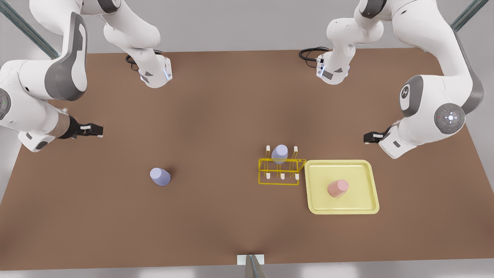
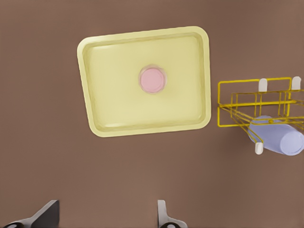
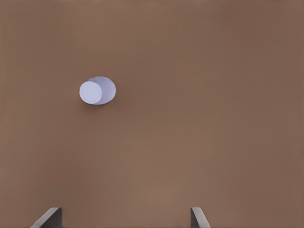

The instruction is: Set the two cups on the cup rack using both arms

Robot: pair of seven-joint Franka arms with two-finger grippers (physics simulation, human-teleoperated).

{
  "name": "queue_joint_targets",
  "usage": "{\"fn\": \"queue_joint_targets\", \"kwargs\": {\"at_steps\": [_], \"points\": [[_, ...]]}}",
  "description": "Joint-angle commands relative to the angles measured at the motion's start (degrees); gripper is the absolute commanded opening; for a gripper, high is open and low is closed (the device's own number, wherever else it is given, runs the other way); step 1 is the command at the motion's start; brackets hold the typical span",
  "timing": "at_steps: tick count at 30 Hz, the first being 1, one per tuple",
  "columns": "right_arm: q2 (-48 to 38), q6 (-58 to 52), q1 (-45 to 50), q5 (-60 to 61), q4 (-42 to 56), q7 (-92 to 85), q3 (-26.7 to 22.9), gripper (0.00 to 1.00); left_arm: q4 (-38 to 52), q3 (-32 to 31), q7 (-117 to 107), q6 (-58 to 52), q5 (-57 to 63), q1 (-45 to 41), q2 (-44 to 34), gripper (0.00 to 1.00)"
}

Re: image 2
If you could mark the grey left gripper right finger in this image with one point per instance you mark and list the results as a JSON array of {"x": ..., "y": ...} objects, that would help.
[{"x": 163, "y": 213}]

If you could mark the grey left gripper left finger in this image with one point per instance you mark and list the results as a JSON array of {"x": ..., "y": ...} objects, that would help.
[{"x": 45, "y": 215}]

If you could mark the pale yellow rectangular tray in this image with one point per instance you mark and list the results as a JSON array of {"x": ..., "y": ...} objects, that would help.
[{"x": 142, "y": 99}]

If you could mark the pink cup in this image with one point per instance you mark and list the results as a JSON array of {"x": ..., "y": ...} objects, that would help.
[{"x": 152, "y": 79}]

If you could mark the lavender cup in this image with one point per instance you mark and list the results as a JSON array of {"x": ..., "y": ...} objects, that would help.
[{"x": 282, "y": 137}]

